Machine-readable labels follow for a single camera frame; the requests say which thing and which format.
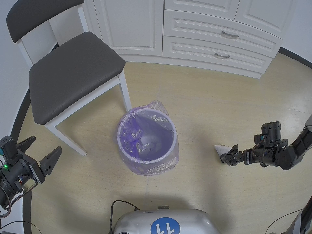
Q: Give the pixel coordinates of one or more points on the black plastic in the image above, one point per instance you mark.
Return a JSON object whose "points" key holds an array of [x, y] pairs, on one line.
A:
{"points": [[226, 158]]}

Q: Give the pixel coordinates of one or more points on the white chair grey cushions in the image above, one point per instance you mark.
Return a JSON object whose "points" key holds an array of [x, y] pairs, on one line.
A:
{"points": [[73, 82]]}

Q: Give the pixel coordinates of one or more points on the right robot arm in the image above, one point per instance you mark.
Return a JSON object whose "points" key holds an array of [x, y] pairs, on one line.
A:
{"points": [[290, 155]]}

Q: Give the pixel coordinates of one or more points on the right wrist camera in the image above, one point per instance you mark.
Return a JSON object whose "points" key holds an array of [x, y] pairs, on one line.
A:
{"points": [[259, 139]]}

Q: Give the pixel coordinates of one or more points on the white wardrobe with drawers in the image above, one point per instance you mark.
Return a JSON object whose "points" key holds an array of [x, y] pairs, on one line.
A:
{"points": [[195, 21]]}

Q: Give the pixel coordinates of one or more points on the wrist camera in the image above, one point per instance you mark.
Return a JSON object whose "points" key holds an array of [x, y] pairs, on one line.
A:
{"points": [[7, 149], [259, 139]]}

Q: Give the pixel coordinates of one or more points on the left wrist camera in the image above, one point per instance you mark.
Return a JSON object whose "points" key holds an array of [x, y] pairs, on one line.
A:
{"points": [[7, 149]]}

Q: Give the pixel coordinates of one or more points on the white trash bin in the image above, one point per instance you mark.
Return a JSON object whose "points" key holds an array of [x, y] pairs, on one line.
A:
{"points": [[173, 145]]}

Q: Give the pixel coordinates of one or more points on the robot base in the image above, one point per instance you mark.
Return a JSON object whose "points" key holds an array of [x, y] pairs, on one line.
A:
{"points": [[136, 223]]}

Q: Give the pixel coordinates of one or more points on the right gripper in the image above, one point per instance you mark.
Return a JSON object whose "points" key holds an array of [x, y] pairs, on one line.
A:
{"points": [[258, 156]]}

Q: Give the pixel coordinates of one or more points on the purple plastic bag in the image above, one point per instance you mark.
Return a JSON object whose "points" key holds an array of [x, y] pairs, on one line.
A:
{"points": [[136, 135]]}

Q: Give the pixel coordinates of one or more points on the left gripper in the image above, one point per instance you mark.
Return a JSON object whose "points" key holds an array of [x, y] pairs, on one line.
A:
{"points": [[24, 169]]}

